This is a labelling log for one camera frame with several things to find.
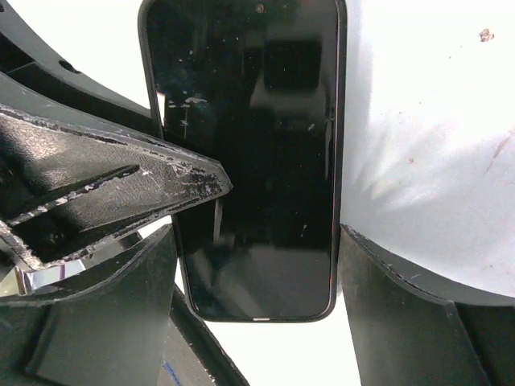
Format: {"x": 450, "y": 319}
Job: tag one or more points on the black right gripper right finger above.
{"x": 410, "y": 326}

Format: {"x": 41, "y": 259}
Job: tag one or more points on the black phone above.
{"x": 255, "y": 85}

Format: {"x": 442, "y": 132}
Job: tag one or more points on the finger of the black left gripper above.
{"x": 69, "y": 190}
{"x": 28, "y": 60}

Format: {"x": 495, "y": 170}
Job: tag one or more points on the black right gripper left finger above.
{"x": 104, "y": 326}

